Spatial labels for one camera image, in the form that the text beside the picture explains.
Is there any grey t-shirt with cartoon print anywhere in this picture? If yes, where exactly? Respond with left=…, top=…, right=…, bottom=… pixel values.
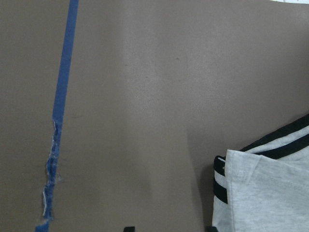
left=211, top=116, right=309, bottom=232

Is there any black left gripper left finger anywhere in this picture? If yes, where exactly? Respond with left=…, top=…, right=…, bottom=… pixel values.
left=123, top=226, right=135, bottom=232

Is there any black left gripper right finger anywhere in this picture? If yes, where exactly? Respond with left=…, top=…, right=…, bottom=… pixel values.
left=206, top=226, right=218, bottom=232

